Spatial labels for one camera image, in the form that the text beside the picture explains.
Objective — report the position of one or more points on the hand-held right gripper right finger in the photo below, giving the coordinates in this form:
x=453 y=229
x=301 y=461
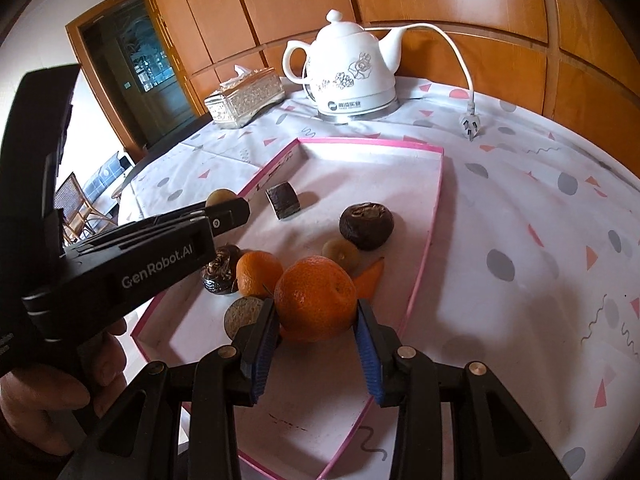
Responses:
x=367 y=355

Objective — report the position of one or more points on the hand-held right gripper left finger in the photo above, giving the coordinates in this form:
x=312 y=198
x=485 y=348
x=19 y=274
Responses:
x=262 y=355

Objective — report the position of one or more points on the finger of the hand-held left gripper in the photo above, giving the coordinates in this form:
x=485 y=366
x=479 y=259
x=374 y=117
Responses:
x=230 y=216

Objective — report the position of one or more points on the small brown round fruit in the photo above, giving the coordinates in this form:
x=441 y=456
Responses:
x=220 y=196

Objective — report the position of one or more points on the dark sugarcane piece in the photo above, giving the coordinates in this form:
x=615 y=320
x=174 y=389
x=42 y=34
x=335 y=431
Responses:
x=243 y=315
x=282 y=200

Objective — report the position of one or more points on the dark water chestnut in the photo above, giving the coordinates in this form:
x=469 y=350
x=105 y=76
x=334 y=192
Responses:
x=222 y=270
x=366 y=225

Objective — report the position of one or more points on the orange mandarin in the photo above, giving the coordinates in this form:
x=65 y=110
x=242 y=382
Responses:
x=257 y=272
x=315 y=297

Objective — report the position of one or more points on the orange carrot piece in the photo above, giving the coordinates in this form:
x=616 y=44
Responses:
x=370 y=277

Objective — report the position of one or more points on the yellow-brown round fruit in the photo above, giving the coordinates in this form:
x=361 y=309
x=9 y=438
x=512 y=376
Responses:
x=340 y=252

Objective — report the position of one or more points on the pink-edged white tray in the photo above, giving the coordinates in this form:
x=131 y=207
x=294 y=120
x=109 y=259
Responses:
x=350 y=180

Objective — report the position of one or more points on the person's left hand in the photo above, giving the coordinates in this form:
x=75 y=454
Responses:
x=40 y=410

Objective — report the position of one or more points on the rattan chair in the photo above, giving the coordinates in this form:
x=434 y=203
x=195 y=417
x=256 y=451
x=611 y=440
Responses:
x=70 y=200

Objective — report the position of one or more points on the silver tissue box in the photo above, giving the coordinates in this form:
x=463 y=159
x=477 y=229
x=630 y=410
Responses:
x=245 y=100

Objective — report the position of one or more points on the wooden glass door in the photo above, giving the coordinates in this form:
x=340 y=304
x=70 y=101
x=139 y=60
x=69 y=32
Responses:
x=145 y=70

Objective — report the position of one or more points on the white ceramic electric kettle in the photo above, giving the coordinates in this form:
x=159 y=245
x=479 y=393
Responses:
x=350 y=90

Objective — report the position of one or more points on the white patterned tablecloth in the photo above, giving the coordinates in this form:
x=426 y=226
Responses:
x=525 y=260

